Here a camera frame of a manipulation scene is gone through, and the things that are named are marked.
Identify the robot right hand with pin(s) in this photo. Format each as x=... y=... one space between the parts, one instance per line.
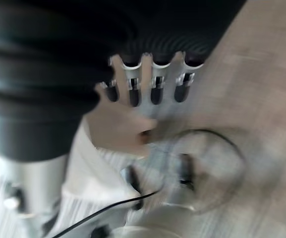
x=58 y=49

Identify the silver robot leg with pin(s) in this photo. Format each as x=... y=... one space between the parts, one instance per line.
x=167 y=223

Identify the white striped bed sheet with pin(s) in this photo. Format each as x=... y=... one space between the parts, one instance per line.
x=90 y=171

